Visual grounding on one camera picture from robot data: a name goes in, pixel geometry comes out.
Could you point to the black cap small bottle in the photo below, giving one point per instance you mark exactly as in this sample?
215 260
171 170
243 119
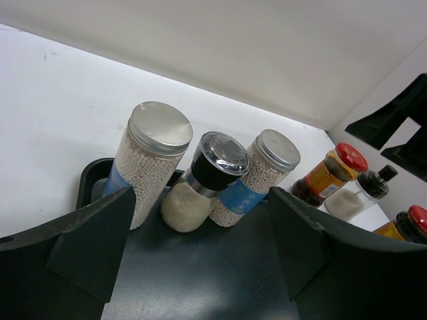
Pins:
370 187

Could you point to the white cap blue label bottle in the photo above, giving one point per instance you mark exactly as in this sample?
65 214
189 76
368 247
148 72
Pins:
273 156

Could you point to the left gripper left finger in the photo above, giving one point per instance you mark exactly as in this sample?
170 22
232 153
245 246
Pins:
66 268

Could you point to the red lid sauce jar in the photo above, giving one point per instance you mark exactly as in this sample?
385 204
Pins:
408 226
341 165

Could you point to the silver lid salt jar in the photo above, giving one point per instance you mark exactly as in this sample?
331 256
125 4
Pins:
155 139

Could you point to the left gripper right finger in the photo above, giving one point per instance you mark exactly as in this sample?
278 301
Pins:
335 270

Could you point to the black plastic tray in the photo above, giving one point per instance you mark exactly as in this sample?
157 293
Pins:
210 273

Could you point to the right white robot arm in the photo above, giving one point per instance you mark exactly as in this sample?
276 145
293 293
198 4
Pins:
377 128

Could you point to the clear lid pepper shaker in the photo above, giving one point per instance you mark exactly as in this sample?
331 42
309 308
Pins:
218 161

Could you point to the red lid sauce jar front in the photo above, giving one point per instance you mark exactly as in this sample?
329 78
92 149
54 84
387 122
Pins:
408 226

